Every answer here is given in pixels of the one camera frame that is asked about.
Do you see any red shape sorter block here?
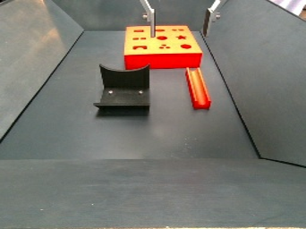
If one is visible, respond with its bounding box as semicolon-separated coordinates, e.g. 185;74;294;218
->
125;25;204;70

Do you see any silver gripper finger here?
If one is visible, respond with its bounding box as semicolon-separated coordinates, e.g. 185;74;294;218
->
139;0;155;38
204;0;222;36

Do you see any black curved fixture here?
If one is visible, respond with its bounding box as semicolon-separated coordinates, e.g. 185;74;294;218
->
94;65;151;108

